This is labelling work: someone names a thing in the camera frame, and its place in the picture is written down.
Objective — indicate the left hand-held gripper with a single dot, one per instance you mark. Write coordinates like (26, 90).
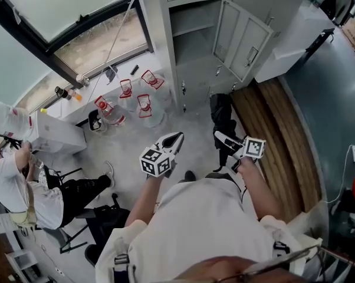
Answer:
(157, 162)

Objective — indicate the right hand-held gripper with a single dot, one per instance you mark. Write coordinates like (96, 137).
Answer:
(254, 147)

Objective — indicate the grey metal locker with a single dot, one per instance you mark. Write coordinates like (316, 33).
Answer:
(195, 40)

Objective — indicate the person's right forearm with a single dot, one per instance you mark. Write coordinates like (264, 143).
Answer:
(260, 187)

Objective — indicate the person's left forearm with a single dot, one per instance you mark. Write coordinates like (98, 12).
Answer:
(142, 202)

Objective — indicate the person's black shoe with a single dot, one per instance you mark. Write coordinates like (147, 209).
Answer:
(190, 176)

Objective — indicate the wooden plank platform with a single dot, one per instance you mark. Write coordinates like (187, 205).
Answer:
(280, 146)

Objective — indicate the large water bottle red label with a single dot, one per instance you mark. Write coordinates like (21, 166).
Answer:
(112, 113)

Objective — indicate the small trash bin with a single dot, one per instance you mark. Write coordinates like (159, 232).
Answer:
(96, 122)

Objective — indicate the black remote control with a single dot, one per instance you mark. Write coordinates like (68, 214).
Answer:
(134, 69)

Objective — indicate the person's white shirt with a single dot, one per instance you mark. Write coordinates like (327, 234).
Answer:
(201, 225)

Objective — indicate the dark grey pouch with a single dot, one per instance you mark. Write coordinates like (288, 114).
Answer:
(111, 72)

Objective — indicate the orange drink bottle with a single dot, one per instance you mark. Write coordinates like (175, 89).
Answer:
(75, 95)

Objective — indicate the patterned white bottle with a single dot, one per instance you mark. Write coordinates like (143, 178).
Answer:
(82, 80)

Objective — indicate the black flask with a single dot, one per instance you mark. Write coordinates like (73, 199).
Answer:
(62, 92)

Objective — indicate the white covered table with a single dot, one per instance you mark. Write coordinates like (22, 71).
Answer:
(295, 37)

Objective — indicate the person's head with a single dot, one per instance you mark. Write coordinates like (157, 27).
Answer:
(218, 271)

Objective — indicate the person's glasses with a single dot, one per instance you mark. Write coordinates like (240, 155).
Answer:
(283, 259)

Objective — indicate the yellow capped bottle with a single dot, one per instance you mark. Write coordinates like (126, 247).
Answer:
(44, 110)

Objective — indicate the cardboard box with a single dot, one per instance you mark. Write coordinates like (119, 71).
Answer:
(354, 34)

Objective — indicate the black framed window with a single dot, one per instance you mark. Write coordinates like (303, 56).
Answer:
(62, 10)

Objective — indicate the white floor power strip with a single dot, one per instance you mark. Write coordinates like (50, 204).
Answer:
(59, 271)

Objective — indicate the white shelf unit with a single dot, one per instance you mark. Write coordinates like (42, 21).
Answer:
(22, 264)

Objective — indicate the grey chair black frame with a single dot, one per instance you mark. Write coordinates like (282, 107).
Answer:
(68, 237)

